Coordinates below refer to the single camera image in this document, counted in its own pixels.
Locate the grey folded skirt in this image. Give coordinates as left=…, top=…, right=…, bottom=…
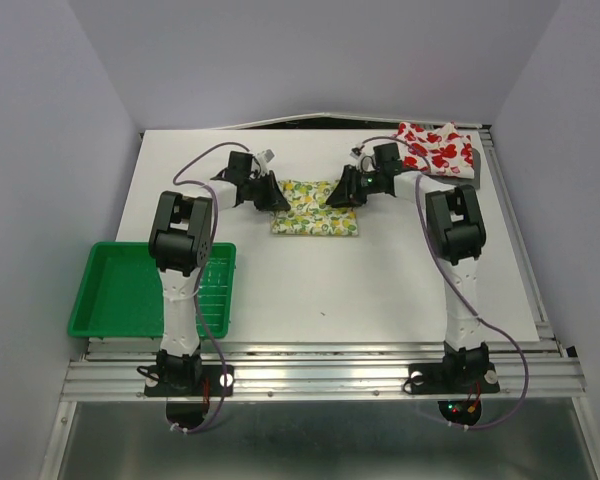
left=431, top=148, right=482, bottom=190

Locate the lemon print skirt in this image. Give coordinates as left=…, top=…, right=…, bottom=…
left=270, top=180, right=359, bottom=237

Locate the purple cable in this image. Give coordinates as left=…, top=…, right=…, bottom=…
left=167, top=142, right=261, bottom=435
left=349, top=135, right=531, bottom=432

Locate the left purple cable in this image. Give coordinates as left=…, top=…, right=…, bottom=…
left=167, top=142, right=261, bottom=435

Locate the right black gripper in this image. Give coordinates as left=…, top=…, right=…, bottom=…
left=326, top=164, right=383, bottom=208

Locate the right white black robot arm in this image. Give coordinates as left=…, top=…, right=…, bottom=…
left=326, top=143, right=492, bottom=395

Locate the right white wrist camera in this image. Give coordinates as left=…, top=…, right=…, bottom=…
left=350, top=147, right=375, bottom=173

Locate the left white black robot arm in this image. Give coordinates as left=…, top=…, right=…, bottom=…
left=138, top=142, right=290, bottom=397

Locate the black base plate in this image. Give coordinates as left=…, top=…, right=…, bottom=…
left=136, top=364, right=234, bottom=398
left=402, top=362, right=500, bottom=396

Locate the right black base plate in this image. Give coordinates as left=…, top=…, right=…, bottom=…
left=402, top=362, right=500, bottom=396

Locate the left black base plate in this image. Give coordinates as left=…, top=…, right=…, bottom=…
left=136, top=364, right=234, bottom=398

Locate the aluminium front rail frame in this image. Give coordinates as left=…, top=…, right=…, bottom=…
left=40, top=328, right=600, bottom=479

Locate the red poppy print skirt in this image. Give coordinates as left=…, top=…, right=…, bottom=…
left=394, top=122, right=475, bottom=180

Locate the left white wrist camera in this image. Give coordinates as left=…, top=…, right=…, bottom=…
left=254, top=149, right=275, bottom=171

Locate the right side aluminium rail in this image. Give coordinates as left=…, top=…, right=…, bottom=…
left=469, top=127, right=579, bottom=359

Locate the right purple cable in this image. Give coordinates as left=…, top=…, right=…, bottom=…
left=349, top=135, right=531, bottom=432

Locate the green plastic tray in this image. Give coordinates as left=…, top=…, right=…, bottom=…
left=68, top=242, right=237, bottom=338

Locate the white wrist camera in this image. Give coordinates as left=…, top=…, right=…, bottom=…
left=254, top=149, right=275, bottom=171
left=350, top=147, right=375, bottom=173

